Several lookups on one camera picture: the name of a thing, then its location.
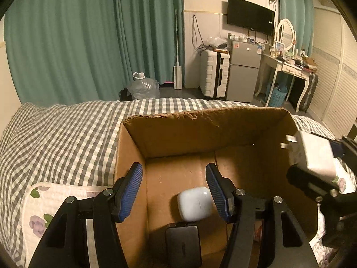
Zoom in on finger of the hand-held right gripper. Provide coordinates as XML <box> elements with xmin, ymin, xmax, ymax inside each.
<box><xmin>328</xmin><ymin>136</ymin><xmax>357</xmax><ymax>160</ymax></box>
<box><xmin>286</xmin><ymin>165</ymin><xmax>357</xmax><ymax>205</ymax></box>

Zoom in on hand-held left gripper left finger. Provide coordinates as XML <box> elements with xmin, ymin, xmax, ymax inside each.
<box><xmin>28</xmin><ymin>162</ymin><xmax>144</xmax><ymax>268</ymax></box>

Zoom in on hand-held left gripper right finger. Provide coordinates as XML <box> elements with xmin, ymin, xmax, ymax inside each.
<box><xmin>205</xmin><ymin>163</ymin><xmax>320</xmax><ymax>268</ymax></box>

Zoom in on white earbuds case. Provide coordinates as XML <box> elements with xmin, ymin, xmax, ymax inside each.
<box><xmin>177</xmin><ymin>187</ymin><xmax>221</xmax><ymax>220</ymax></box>

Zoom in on white plug charger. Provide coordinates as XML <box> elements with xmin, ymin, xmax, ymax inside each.
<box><xmin>280</xmin><ymin>130</ymin><xmax>340</xmax><ymax>177</ymax></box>

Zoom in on black power bank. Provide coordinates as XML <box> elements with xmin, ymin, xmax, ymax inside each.
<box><xmin>164</xmin><ymin>223</ymin><xmax>202</xmax><ymax>268</ymax></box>

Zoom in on cardboard box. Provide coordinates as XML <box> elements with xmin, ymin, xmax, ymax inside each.
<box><xmin>114</xmin><ymin>107</ymin><xmax>320</xmax><ymax>268</ymax></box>

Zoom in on dark hard suitcase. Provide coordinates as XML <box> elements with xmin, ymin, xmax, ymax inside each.
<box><xmin>298</xmin><ymin>73</ymin><xmax>319</xmax><ymax>113</ymax></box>

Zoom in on white louvred wardrobe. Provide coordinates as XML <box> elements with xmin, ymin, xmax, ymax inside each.
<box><xmin>308</xmin><ymin>5</ymin><xmax>357</xmax><ymax>140</ymax></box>

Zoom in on blue plastic basket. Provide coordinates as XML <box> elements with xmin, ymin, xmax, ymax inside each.
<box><xmin>266</xmin><ymin>82</ymin><xmax>288</xmax><ymax>107</ymax></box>

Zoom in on floral quilted pillow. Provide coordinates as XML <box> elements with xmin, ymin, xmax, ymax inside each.
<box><xmin>21</xmin><ymin>182</ymin><xmax>112</xmax><ymax>268</ymax></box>

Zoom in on grey checked blanket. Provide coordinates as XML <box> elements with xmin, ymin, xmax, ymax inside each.
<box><xmin>0</xmin><ymin>98</ymin><xmax>337</xmax><ymax>268</ymax></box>

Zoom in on white dressing table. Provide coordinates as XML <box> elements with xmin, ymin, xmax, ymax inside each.
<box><xmin>255</xmin><ymin>52</ymin><xmax>312</xmax><ymax>113</ymax></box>

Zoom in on large clear water bottle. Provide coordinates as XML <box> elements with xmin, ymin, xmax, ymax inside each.
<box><xmin>127</xmin><ymin>72</ymin><xmax>160</xmax><ymax>100</ymax></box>

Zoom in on white hard suitcase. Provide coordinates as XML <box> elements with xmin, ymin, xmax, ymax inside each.
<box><xmin>199</xmin><ymin>49</ymin><xmax>231</xmax><ymax>99</ymax></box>

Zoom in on silver small fridge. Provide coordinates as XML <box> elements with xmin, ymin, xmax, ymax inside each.
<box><xmin>226</xmin><ymin>38</ymin><xmax>263</xmax><ymax>103</ymax></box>

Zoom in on oval white-framed mirror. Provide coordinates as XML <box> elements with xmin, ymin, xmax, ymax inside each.
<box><xmin>275</xmin><ymin>18</ymin><xmax>296</xmax><ymax>52</ymax></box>

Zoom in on white flat mop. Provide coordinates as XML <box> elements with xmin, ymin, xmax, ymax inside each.
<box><xmin>173</xmin><ymin>9</ymin><xmax>183</xmax><ymax>90</ymax></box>

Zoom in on clear plastic bag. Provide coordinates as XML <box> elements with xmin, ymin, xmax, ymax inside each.
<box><xmin>204</xmin><ymin>36</ymin><xmax>230</xmax><ymax>52</ymax></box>

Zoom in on narrow green curtain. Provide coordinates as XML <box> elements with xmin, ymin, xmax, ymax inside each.
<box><xmin>276</xmin><ymin>0</ymin><xmax>315</xmax><ymax>57</ymax></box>

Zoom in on wide green curtain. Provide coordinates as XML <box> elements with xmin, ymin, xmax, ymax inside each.
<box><xmin>4</xmin><ymin>0</ymin><xmax>185</xmax><ymax>107</ymax></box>

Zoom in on black wall television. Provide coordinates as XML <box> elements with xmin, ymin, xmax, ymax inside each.
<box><xmin>227</xmin><ymin>0</ymin><xmax>275</xmax><ymax>37</ymax></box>

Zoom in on black hanging cable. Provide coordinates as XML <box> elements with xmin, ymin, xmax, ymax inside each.
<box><xmin>192</xmin><ymin>15</ymin><xmax>206</xmax><ymax>51</ymax></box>

